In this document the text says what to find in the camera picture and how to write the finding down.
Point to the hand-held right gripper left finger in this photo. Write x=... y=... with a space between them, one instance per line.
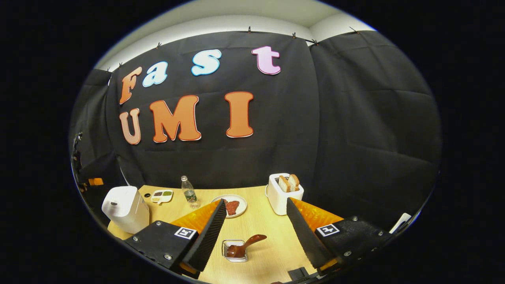
x=207 y=240

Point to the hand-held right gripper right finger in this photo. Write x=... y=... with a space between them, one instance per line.
x=305 y=240

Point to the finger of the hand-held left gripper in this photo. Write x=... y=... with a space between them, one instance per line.
x=95 y=182

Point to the brown wooden spoon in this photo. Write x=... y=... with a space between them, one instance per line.
x=236 y=251

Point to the white rice cooker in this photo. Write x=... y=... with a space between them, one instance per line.
x=126 y=209

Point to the small black block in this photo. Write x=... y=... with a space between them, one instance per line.
x=298 y=273

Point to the red meat piece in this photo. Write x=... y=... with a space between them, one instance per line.
x=232 y=206

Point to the white toaster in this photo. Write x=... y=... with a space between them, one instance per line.
x=281 y=201

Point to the clear plastic water bottle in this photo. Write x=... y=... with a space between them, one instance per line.
x=189 y=194

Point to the white round plate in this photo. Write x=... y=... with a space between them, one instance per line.
x=241 y=199

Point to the toast bread slice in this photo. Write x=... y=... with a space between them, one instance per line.
x=284 y=184
x=294 y=182

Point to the white divided sauce dish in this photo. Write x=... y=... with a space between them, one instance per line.
x=161 y=195

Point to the white flat object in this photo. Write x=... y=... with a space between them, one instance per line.
x=400 y=223

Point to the black backdrop cloth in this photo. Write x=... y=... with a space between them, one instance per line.
x=355 y=130

